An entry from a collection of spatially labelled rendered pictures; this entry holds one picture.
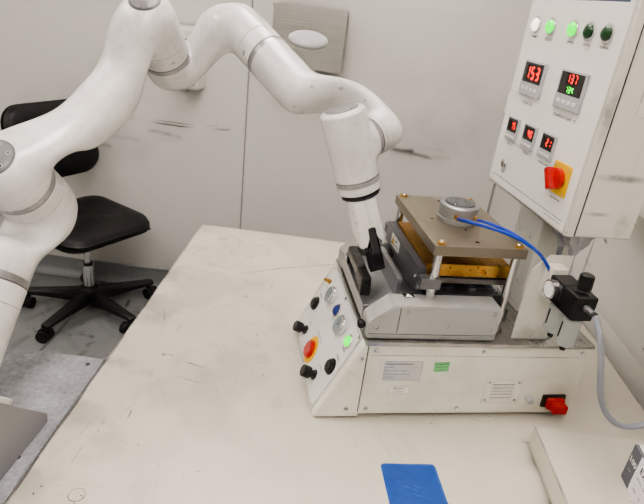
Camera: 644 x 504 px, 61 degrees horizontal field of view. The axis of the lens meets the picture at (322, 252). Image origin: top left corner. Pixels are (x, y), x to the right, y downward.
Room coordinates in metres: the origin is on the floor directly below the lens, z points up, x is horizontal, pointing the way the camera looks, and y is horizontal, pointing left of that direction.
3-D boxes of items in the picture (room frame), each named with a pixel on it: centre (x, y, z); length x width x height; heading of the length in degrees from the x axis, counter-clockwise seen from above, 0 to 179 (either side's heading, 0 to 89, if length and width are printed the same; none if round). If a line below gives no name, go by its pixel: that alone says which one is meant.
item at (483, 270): (1.04, -0.26, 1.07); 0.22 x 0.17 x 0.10; 11
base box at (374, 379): (1.03, -0.26, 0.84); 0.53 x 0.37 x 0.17; 101
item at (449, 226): (1.03, -0.29, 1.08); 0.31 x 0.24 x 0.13; 11
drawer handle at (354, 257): (1.01, -0.08, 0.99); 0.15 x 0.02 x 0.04; 11
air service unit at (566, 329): (0.85, -0.43, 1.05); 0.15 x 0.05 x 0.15; 11
